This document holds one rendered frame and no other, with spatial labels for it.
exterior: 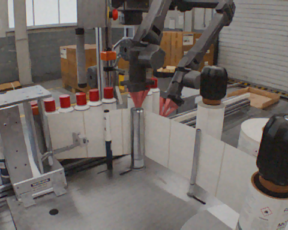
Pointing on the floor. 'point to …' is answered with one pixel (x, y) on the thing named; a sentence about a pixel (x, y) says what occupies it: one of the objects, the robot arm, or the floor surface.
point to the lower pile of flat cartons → (5, 87)
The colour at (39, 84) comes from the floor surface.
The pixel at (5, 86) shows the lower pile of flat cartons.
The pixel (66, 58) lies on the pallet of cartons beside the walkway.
